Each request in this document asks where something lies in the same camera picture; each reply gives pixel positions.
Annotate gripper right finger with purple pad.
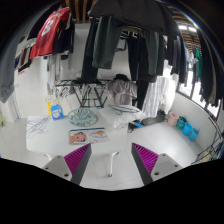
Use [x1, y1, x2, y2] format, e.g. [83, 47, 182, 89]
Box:
[131, 143, 182, 185]

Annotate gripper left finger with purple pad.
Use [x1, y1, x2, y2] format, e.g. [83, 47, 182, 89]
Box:
[43, 144, 92, 185]

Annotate white folding table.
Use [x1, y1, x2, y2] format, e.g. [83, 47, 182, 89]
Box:
[26, 109, 128, 175]

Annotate light blue plastic bucket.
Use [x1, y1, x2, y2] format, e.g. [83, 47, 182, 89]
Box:
[188, 128, 199, 141]

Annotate teal plastic bucket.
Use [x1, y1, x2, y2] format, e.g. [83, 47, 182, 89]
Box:
[176, 116, 187, 130]

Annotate pink plastic bucket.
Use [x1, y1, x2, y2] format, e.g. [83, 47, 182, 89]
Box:
[167, 112, 179, 126]

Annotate blue detergent bottle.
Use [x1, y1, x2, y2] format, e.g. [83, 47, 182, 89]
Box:
[51, 104, 64, 120]

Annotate yellow detergent bottle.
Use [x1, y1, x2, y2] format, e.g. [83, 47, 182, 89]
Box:
[47, 100, 53, 116]

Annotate white hanging sheet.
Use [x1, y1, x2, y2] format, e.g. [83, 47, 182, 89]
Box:
[142, 76, 176, 118]

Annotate black folding drying rack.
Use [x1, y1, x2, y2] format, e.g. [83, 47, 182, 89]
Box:
[56, 79, 107, 108]

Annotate grey shirt on rack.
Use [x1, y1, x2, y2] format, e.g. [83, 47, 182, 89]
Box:
[105, 79, 137, 105]

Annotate green hanging garment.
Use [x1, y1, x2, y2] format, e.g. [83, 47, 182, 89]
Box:
[196, 48, 202, 79]

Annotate grey hanging sweater left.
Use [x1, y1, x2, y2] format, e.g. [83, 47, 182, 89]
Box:
[0, 29, 24, 104]

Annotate red sports jersey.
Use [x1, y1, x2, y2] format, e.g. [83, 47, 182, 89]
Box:
[30, 7, 69, 59]

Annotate dark grey hanging trousers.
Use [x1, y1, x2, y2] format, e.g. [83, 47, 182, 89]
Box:
[81, 16, 123, 83]

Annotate white wire hangers pile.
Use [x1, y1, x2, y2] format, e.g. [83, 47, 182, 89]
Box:
[26, 116, 50, 139]

